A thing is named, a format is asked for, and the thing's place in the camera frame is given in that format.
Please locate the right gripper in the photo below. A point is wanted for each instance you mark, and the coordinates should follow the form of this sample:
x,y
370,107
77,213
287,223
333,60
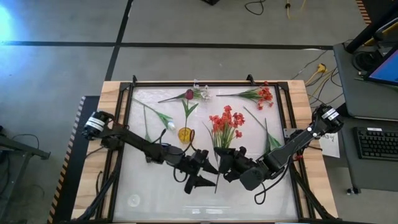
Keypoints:
x,y
237,160

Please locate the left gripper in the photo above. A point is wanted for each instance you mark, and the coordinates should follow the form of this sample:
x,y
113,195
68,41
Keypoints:
x,y
192,165

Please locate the orange blossom bunch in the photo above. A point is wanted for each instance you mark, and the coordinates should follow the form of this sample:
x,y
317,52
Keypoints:
x,y
252,95
225,119

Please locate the white tulip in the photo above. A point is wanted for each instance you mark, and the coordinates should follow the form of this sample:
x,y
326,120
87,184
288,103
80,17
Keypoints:
x,y
164,117
275,142

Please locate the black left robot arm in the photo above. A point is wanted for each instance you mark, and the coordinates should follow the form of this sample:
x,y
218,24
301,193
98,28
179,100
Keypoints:
x,y
136,141

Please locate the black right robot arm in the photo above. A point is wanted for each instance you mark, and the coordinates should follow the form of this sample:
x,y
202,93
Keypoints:
x,y
292,146

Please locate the yellow glass vase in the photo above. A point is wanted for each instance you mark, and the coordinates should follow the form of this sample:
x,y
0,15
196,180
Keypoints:
x,y
183,137

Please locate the white paper sheet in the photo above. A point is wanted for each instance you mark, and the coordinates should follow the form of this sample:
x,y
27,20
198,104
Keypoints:
x,y
329,146

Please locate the black mat with striped edge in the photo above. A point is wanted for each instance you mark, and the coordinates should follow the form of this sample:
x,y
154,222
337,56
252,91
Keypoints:
x,y
74,174

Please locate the yellow power plug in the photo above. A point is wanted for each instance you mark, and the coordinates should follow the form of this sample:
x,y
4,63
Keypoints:
x,y
321,68

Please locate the dark grey low desk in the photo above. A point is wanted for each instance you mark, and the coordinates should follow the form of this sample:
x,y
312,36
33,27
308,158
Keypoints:
x,y
373,174

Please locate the black keyboard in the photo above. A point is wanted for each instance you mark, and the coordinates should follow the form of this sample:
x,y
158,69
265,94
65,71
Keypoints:
x,y
379,144

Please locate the black monitor pole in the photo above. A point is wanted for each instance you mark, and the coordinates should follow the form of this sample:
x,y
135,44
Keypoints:
x,y
363,34

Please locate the monitor with blue screen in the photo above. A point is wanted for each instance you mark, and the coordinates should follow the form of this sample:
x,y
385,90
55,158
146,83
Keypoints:
x,y
388,70

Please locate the grey metal stand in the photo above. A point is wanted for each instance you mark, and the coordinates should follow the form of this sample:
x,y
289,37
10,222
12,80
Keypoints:
x,y
18,149

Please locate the grey metal bracket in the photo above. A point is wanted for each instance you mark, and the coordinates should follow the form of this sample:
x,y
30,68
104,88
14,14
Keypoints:
x,y
287,133

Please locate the black aluminium table frame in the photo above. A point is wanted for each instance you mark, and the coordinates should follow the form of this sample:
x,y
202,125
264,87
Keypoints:
x,y
217,84

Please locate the black frame clamp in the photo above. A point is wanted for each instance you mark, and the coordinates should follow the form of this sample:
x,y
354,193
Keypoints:
x,y
134,80
250,79

